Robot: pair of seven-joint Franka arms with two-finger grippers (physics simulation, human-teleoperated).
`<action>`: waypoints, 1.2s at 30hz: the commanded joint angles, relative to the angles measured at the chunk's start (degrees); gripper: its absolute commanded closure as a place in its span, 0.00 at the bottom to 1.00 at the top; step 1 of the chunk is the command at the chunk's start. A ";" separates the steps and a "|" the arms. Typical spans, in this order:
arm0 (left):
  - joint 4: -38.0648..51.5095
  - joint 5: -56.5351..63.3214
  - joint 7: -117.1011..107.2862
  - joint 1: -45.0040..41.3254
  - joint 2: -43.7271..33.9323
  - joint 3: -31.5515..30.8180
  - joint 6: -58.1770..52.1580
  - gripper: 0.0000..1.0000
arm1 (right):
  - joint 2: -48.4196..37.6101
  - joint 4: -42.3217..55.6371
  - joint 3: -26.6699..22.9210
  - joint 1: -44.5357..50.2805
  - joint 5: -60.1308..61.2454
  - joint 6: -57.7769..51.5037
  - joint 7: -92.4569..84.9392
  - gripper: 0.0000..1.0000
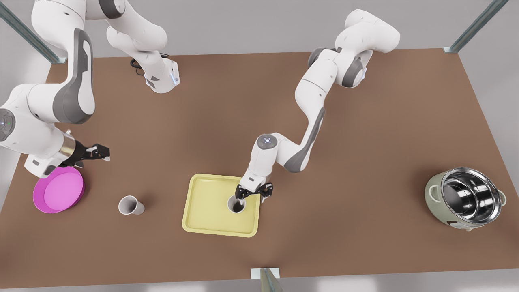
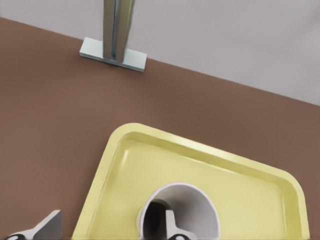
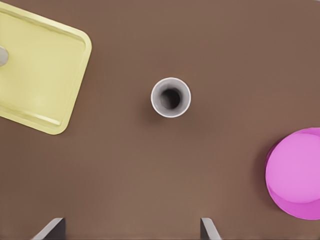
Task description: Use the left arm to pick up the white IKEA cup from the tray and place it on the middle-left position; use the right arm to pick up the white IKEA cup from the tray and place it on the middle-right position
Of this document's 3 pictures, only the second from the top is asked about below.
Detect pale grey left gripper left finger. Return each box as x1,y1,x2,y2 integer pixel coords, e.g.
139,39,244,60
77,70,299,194
5,209,63,240

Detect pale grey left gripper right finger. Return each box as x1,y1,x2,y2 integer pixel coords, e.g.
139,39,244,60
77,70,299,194
165,209,196,240

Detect white IKEA cup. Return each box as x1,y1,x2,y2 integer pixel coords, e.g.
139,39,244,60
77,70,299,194
136,182,222,240

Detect pale yellow tray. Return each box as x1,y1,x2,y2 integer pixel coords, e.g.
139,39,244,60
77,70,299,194
71,122,308,240

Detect silver post foot plate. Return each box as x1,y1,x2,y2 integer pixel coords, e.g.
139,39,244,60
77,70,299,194
79,37,147,74

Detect silver frame post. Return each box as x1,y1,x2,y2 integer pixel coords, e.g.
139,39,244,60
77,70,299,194
102,0,136,63

